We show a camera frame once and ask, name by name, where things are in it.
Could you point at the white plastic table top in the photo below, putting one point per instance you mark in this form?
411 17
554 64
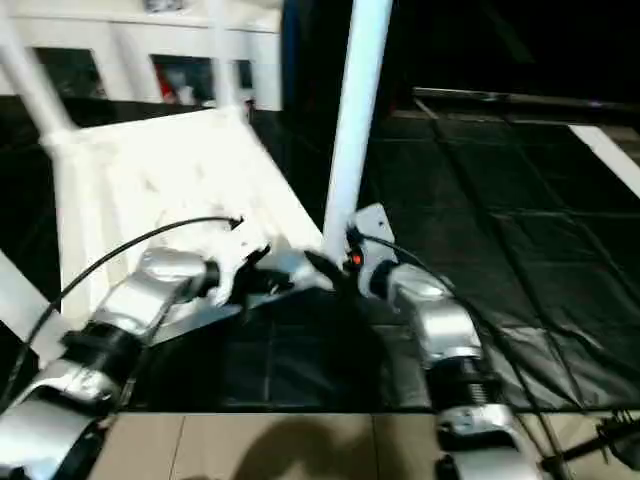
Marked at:
170 180

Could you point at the black work mat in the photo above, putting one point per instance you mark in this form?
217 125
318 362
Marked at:
500 200

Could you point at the crumpled silver black object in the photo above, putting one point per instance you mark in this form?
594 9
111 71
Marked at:
160 4

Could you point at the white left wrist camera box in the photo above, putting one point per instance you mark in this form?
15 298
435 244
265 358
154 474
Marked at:
240 255

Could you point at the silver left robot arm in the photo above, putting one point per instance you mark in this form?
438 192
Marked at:
150 295

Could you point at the glossy black long bar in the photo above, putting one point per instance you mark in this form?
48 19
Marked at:
510 97

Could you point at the black metal stand leg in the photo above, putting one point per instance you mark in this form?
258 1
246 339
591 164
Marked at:
600 440

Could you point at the white cabinet with glass doors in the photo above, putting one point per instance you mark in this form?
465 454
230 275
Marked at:
120 50

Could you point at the black cabinet with orange label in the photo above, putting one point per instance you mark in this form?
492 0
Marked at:
470 45

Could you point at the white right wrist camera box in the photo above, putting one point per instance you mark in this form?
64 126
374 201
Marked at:
372 225

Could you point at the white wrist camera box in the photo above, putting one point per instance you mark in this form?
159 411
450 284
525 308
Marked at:
240 255
372 225

